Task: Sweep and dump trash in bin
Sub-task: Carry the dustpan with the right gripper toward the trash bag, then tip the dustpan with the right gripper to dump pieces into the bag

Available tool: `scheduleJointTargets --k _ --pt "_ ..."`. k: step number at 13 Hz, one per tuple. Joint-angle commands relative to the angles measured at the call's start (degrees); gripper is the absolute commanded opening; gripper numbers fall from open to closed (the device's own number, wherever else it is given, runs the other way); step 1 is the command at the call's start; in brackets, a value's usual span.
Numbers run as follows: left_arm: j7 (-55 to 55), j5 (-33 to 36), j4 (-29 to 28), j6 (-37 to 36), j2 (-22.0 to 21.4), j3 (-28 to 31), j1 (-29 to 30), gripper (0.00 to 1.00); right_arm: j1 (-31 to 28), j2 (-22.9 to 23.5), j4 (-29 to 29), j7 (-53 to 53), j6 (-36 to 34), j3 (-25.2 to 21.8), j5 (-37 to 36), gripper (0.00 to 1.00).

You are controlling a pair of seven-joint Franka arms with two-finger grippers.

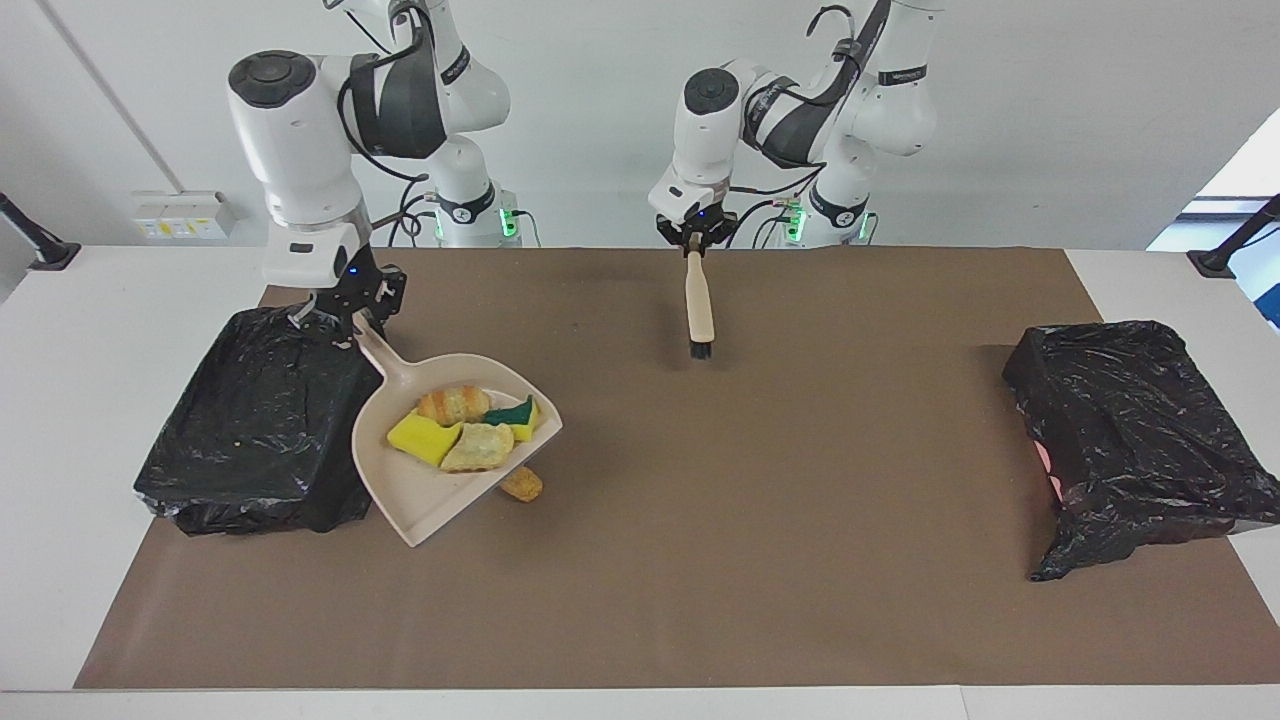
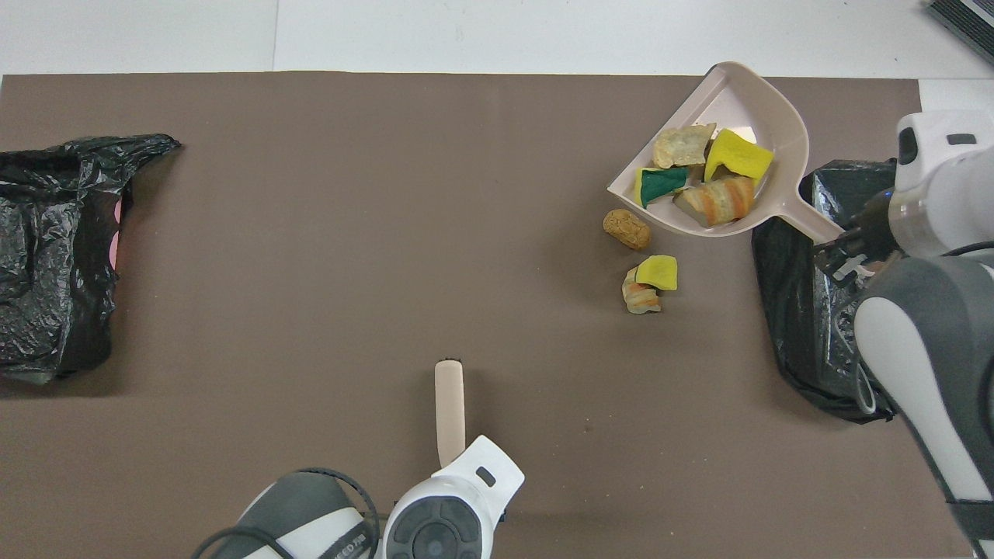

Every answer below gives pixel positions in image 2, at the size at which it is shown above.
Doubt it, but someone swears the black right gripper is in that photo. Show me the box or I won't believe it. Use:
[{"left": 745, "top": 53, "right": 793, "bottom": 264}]
[{"left": 813, "top": 189, "right": 902, "bottom": 269}]

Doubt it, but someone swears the orange striped croissant piece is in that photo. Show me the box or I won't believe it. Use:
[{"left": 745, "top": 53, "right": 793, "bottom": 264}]
[{"left": 673, "top": 175, "right": 756, "bottom": 228}]

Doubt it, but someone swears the L-shaped yellow sponge piece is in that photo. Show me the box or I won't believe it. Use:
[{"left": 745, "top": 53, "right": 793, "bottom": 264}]
[{"left": 704, "top": 128, "right": 775, "bottom": 184}]

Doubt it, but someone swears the beige plastic dustpan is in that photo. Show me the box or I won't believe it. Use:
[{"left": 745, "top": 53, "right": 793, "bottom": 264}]
[{"left": 606, "top": 62, "right": 846, "bottom": 244}]

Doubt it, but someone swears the pale flaky bread piece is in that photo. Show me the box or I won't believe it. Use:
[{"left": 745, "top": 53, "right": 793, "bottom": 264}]
[{"left": 652, "top": 123, "right": 717, "bottom": 170}]

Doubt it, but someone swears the green and yellow sponge piece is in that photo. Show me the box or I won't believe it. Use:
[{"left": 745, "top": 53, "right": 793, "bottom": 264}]
[{"left": 634, "top": 166, "right": 690, "bottom": 209}]

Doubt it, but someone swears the yellow sponge wedge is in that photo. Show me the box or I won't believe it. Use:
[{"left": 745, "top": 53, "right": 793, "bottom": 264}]
[{"left": 635, "top": 255, "right": 679, "bottom": 292}]

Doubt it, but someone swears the small striped bread piece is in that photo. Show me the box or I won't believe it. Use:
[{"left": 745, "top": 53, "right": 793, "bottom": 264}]
[{"left": 621, "top": 268, "right": 663, "bottom": 314}]

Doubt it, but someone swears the brown fried nugget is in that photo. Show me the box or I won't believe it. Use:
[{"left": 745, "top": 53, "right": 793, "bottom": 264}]
[{"left": 603, "top": 208, "right": 652, "bottom": 251}]

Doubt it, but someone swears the right black trash bag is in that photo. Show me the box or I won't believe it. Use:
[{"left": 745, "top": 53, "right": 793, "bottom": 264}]
[{"left": 752, "top": 159, "right": 902, "bottom": 425}]

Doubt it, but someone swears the black trash bag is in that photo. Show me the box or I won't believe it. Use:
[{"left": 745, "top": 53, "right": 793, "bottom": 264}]
[
  {"left": 752, "top": 159, "right": 902, "bottom": 425},
  {"left": 0, "top": 135, "right": 182, "bottom": 387}
]

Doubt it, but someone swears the left black trash bag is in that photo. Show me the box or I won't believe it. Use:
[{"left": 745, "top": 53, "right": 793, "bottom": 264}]
[{"left": 0, "top": 135, "right": 182, "bottom": 387}]

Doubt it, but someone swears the grey ribbed device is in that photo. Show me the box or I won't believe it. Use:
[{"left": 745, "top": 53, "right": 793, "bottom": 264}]
[{"left": 928, "top": 0, "right": 994, "bottom": 43}]

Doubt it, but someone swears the brown table mat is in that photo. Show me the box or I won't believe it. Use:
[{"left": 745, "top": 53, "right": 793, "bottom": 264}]
[{"left": 0, "top": 71, "right": 971, "bottom": 559}]

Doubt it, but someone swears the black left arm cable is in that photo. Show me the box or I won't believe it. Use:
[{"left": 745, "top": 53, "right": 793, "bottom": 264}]
[{"left": 193, "top": 467, "right": 381, "bottom": 559}]

